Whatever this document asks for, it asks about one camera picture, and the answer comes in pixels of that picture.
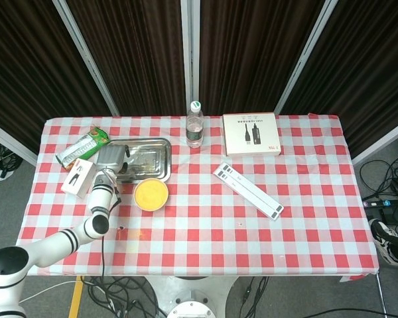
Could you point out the stainless steel rectangular tray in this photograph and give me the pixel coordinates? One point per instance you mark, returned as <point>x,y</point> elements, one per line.
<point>149,155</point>

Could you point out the black power strip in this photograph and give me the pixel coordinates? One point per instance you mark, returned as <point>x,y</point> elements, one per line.
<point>381,203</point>

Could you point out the green snack packet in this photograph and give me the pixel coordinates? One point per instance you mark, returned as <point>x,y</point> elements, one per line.
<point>83,147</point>

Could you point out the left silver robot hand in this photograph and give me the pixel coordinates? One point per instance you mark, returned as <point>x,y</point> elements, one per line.
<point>110,157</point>

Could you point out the white folding laptop stand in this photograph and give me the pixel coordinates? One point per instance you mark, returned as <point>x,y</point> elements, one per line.
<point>248,192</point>

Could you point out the aluminium partition post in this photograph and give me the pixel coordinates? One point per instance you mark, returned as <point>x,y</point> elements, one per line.
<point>189,49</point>
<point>305,56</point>
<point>86,59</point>

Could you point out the clear plastic water bottle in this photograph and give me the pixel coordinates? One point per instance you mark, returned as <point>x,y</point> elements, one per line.
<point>194,129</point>

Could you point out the thin grey table leg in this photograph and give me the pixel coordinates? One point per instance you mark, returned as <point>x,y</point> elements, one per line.
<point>380,298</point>

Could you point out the low aluminium partition frame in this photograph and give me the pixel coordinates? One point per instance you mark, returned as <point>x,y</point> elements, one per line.
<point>10,140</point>
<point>381,140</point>

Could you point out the beige bowl of orange powder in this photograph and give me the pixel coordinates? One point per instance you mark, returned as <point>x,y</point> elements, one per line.
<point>151,195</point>

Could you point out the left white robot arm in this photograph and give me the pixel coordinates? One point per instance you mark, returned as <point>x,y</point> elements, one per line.
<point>99,198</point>

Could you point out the black white sneaker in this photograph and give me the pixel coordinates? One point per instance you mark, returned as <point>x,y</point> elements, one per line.
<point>388,242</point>

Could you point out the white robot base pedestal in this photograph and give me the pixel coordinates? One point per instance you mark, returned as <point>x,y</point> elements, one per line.
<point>189,295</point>

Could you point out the small white box red label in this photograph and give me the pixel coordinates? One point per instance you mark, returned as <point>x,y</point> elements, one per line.
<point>78,179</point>

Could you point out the red white checkered tablecloth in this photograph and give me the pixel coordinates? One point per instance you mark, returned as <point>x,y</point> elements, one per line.
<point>219,242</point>

